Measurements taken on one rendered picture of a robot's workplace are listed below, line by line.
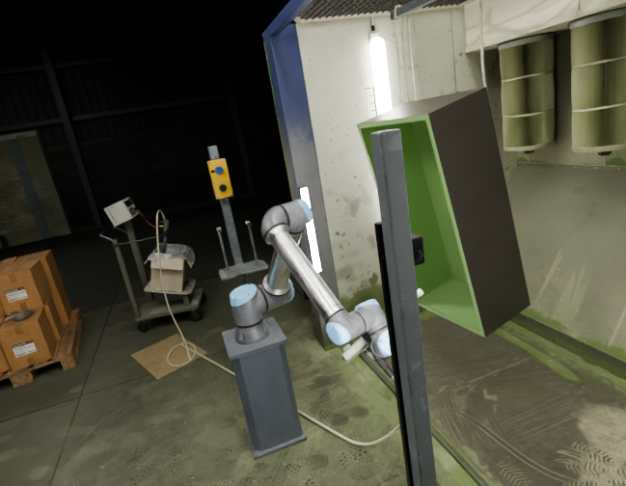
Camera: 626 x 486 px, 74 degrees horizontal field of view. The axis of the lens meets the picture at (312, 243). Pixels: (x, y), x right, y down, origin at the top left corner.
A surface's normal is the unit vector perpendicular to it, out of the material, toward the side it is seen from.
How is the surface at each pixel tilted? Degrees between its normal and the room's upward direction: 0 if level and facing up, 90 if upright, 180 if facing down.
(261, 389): 90
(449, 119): 89
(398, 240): 90
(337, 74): 90
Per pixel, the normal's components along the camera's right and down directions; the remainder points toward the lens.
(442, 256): 0.42, 0.18
